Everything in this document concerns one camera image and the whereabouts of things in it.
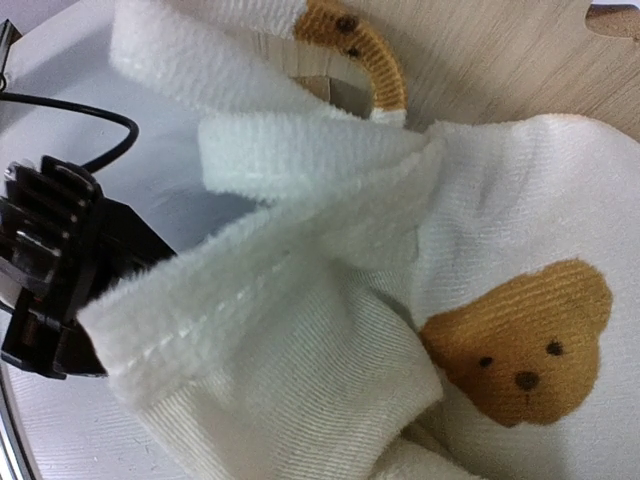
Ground bear print cushion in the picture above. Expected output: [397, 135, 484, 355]
[79, 1, 639, 479]

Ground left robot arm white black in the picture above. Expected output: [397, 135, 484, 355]
[1, 92, 140, 174]

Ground wooden pet bed frame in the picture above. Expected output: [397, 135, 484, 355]
[259, 0, 640, 126]

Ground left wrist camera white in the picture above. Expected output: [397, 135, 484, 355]
[1, 156, 175, 379]

